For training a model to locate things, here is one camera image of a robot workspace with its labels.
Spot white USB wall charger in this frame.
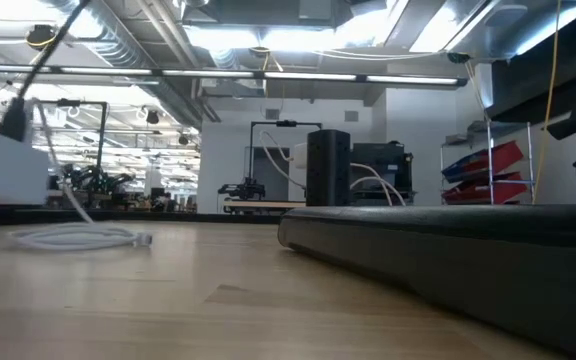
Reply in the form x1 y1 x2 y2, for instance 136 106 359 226
291 142 310 190

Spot black tower power strip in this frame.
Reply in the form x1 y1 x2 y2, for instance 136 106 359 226
306 128 353 208

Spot white USB cable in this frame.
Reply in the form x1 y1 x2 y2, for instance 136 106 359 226
6 98 154 252

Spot thin black USB cable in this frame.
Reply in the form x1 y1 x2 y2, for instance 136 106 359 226
0 0 92 144

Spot white power strip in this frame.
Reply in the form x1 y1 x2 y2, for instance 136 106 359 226
0 130 51 207

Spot background wooden table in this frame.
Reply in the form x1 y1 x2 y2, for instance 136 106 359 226
222 198 308 211

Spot black monitor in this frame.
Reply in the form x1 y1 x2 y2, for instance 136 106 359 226
351 141 415 205

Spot long ceiling light strip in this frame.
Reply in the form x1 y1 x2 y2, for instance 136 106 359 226
0 63 460 86

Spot black background robot arms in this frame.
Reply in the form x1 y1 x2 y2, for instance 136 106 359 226
56 163 135 206

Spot metal shelf rack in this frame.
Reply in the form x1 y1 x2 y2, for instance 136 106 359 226
440 119 537 209

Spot red storage bin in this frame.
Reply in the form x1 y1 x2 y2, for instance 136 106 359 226
441 139 525 184
442 171 528 207

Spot bright ceiling light panel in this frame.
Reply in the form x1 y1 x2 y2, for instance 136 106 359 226
409 0 576 56

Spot yellow ceiling cable reel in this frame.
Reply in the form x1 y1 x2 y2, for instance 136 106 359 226
248 45 285 74
24 23 62 51

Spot black background station frame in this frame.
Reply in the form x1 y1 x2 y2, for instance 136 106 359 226
37 98 109 209

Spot yellow extension cable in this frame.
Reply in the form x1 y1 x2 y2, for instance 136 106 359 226
530 0 564 207

